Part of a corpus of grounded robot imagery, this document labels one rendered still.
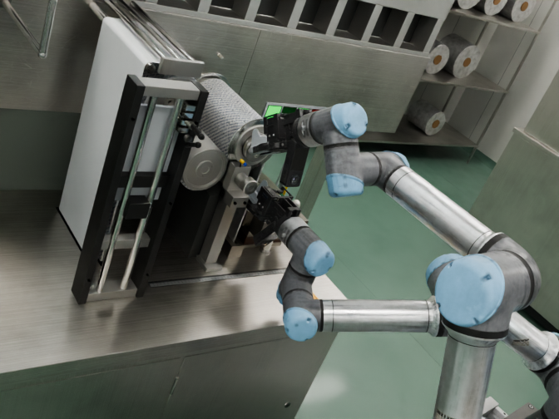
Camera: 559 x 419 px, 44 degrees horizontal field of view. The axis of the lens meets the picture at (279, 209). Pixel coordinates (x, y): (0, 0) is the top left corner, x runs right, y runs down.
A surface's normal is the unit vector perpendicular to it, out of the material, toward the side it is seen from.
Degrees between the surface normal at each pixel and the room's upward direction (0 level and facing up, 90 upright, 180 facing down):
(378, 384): 0
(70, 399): 90
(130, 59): 90
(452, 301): 83
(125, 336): 0
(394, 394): 0
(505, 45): 90
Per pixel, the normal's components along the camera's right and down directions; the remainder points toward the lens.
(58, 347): 0.34, -0.82
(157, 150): 0.53, 0.57
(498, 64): -0.78, 0.03
